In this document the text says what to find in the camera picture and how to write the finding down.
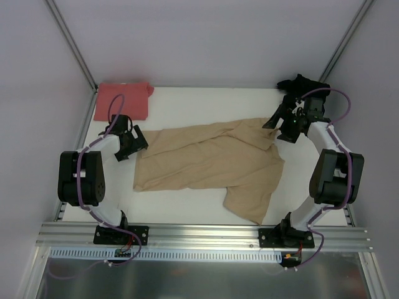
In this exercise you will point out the folded pink t shirt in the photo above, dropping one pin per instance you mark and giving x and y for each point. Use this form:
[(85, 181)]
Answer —
[(134, 97)]

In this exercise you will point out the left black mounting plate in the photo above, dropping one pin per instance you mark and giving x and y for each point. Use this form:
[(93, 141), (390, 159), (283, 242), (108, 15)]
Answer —
[(108, 236)]

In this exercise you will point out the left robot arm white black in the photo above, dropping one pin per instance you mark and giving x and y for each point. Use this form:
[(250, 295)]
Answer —
[(81, 181)]

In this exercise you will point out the left aluminium frame post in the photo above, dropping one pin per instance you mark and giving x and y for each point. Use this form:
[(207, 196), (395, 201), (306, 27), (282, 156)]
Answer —
[(71, 43)]

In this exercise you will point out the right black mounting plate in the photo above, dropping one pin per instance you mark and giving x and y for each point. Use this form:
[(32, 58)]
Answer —
[(279, 237)]

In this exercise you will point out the right aluminium frame post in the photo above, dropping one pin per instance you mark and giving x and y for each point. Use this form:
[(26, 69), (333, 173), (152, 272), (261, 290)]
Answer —
[(356, 22)]

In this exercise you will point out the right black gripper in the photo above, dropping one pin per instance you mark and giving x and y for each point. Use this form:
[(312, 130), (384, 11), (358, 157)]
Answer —
[(283, 123)]

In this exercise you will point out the aluminium frame post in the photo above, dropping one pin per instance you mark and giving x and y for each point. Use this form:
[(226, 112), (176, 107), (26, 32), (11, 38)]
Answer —
[(356, 22), (71, 43)]

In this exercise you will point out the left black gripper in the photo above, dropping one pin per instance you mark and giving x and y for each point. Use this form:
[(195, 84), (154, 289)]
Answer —
[(131, 145)]

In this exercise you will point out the black t shirt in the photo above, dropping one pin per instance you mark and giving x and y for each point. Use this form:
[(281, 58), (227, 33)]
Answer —
[(295, 89)]

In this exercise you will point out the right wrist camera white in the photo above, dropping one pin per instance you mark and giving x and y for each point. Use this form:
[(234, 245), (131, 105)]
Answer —
[(298, 110)]

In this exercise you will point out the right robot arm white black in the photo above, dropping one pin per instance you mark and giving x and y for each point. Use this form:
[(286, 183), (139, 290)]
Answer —
[(334, 182)]

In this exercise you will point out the white slotted cable duct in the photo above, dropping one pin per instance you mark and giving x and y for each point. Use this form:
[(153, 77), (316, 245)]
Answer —
[(258, 256)]

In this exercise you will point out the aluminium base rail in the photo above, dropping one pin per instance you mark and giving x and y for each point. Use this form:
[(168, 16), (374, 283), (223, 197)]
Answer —
[(204, 237)]

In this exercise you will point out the black mounting plate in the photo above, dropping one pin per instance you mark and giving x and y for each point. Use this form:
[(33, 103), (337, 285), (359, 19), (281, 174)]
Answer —
[(279, 237), (108, 236)]

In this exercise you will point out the beige t shirt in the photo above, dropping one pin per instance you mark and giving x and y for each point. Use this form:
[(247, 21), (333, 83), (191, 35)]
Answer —
[(239, 155)]

